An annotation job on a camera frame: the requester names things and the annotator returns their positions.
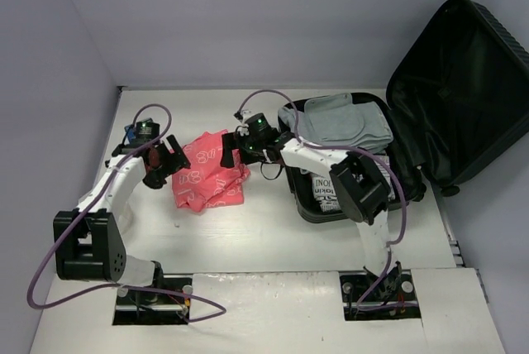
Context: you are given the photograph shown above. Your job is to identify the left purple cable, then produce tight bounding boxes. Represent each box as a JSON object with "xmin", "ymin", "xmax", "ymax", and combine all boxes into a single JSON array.
[{"xmin": 26, "ymin": 103, "xmax": 227, "ymax": 323}]

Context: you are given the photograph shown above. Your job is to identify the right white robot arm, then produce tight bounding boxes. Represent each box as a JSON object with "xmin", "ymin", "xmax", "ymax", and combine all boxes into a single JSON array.
[{"xmin": 220, "ymin": 113, "xmax": 396, "ymax": 298}]

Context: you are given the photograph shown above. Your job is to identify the grey garment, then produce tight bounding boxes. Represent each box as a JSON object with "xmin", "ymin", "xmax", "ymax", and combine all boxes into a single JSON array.
[{"xmin": 278, "ymin": 93, "xmax": 393, "ymax": 153}]

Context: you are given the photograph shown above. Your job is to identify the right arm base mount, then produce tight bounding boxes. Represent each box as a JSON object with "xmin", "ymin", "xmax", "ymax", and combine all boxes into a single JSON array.
[{"xmin": 339, "ymin": 270, "xmax": 422, "ymax": 322}]

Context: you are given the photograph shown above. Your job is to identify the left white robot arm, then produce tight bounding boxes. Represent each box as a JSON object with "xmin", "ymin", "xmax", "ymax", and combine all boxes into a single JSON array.
[{"xmin": 53, "ymin": 121, "xmax": 191, "ymax": 304}]

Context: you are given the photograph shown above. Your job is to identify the black hard-shell suitcase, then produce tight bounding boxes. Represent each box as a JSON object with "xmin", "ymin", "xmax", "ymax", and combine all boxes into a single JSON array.
[{"xmin": 275, "ymin": 0, "xmax": 529, "ymax": 225}]

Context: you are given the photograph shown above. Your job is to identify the blue card packet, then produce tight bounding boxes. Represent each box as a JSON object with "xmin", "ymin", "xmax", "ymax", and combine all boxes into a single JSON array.
[{"xmin": 124, "ymin": 117, "xmax": 153, "ymax": 143}]

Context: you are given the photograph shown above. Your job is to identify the black white newspaper-print garment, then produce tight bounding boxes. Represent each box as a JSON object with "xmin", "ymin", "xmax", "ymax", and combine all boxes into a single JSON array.
[{"xmin": 305, "ymin": 154, "xmax": 396, "ymax": 213}]

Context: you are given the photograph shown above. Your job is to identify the pink patterned garment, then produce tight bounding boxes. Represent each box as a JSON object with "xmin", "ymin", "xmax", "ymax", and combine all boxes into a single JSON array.
[{"xmin": 172, "ymin": 130, "xmax": 250, "ymax": 213}]

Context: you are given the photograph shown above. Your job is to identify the purple cable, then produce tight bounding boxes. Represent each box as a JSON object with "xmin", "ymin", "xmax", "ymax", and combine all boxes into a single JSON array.
[
  {"xmin": 233, "ymin": 88, "xmax": 422, "ymax": 313},
  {"xmin": 26, "ymin": 103, "xmax": 227, "ymax": 323}
]

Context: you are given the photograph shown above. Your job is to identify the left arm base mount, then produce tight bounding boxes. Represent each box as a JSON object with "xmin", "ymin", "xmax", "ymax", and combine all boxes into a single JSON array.
[{"xmin": 112, "ymin": 289, "xmax": 191, "ymax": 326}]

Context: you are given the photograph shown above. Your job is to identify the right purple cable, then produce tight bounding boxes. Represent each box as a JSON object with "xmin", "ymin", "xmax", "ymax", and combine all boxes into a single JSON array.
[{"xmin": 233, "ymin": 88, "xmax": 422, "ymax": 313}]

